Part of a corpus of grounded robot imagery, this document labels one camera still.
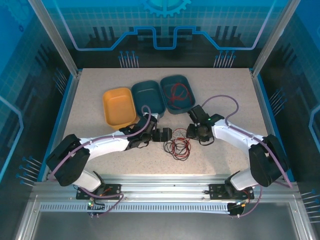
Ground red cable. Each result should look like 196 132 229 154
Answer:
163 138 191 161
167 83 192 110

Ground orange plastic bin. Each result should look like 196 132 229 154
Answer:
102 86 138 131

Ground teal plastic bin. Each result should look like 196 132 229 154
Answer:
131 79 166 121
159 74 196 116

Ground black connector hub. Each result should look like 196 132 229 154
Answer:
86 199 106 219
227 199 251 218

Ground steel lower panel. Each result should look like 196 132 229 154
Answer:
14 199 318 240

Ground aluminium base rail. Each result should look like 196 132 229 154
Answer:
32 173 300 204

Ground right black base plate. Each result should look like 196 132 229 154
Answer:
208 183 255 201

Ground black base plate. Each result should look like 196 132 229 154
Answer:
76 183 123 201
208 183 255 201

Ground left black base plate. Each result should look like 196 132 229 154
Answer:
76 183 123 201

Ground aluminium side rail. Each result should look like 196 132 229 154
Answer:
41 70 83 181
249 69 292 181

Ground slotted grey cable duct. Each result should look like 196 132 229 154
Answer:
39 202 232 213

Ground aluminium frame post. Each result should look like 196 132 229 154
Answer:
251 0 301 78
27 0 82 77

